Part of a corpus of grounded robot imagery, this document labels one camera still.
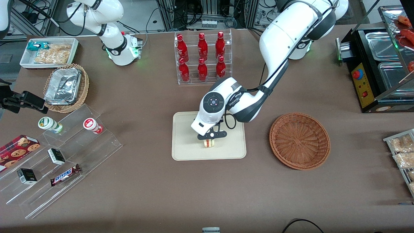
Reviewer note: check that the triangular sandwich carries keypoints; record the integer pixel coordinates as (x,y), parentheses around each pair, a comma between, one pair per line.
(209,143)

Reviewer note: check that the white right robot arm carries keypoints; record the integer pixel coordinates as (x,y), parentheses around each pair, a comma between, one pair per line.
(113,38)

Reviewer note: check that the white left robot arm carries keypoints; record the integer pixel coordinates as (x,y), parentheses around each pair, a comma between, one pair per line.
(284,35)

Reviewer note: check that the beige plastic tray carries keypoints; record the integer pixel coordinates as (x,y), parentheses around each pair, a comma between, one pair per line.
(190,149)

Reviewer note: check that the wicker basket with foil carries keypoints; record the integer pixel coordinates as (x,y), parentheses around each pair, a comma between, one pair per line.
(84,87)

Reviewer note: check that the empty round wicker basket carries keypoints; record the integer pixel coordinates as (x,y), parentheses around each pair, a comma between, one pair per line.
(299,140)

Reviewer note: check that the green lidded yogurt cup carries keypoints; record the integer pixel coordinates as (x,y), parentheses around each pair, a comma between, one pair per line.
(48,124)

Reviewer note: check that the white rectangular snack bin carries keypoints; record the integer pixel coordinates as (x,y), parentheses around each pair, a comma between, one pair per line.
(27,61)

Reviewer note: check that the red cookie box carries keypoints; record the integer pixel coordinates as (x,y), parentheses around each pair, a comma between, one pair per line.
(16,150)

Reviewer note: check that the stack of foil containers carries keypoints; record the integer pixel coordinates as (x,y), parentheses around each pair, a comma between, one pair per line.
(63,85)

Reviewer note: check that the clear acrylic bottle rack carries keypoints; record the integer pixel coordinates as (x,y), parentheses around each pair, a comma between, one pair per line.
(226,72)

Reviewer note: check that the clear bag of crackers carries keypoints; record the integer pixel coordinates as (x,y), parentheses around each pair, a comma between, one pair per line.
(61,48)
(48,57)

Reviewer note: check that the red cola bottle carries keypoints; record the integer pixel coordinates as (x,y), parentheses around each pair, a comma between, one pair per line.
(202,70)
(202,47)
(184,71)
(182,48)
(221,69)
(220,45)

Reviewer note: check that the teal snack packet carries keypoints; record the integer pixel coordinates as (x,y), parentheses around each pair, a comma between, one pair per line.
(35,46)

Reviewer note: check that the small black box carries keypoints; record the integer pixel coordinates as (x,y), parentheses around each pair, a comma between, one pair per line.
(27,176)
(56,156)

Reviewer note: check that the red lidded yogurt cup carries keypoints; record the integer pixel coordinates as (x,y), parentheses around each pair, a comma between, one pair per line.
(91,125)

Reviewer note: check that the Snickers chocolate bar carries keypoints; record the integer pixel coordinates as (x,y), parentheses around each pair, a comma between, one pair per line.
(64,175)

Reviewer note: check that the small grey device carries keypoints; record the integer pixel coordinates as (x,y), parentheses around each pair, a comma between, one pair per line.
(211,230)

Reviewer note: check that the clear acrylic stepped stand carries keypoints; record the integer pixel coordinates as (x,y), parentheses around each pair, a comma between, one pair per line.
(97,152)

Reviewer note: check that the white power strip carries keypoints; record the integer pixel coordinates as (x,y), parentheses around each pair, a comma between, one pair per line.
(209,23)

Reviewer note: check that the black hot food display case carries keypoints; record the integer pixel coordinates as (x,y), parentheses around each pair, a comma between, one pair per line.
(359,85)

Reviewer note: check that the red emergency stop button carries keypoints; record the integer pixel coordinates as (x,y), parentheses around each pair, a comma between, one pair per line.
(357,74)

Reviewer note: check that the steel food pan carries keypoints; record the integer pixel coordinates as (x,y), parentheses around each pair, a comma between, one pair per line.
(393,76)
(381,45)

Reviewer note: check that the clear wrapped pastry bag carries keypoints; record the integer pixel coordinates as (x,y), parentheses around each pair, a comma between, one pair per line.
(404,160)
(411,175)
(401,144)
(412,187)

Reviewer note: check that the round red food item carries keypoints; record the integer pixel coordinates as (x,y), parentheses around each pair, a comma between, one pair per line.
(411,66)

